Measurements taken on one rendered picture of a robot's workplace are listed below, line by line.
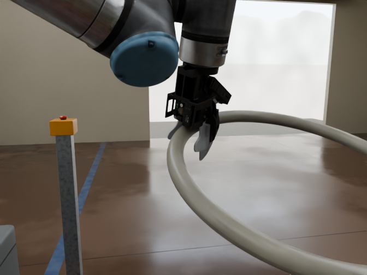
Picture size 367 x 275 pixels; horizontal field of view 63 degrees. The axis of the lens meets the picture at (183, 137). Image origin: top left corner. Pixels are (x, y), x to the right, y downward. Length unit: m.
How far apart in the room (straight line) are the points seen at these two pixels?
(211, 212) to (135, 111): 6.30
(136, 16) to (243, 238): 0.30
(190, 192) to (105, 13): 0.25
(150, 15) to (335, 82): 7.99
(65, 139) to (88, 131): 5.05
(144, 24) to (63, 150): 1.40
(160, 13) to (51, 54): 6.43
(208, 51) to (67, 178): 1.37
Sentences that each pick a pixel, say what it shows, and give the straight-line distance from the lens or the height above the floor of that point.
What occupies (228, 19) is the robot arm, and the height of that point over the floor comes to 1.38.
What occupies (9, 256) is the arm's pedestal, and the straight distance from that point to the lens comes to 1.06.
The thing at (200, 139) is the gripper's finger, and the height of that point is 1.16.
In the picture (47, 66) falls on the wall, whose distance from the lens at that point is 6.84.
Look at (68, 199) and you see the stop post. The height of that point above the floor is 0.63.
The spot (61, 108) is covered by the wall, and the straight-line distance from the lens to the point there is 6.80.
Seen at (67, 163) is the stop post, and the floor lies 0.84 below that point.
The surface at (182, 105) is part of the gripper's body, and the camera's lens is 0.58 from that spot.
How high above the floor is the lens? 1.28
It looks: 10 degrees down
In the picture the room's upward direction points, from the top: straight up
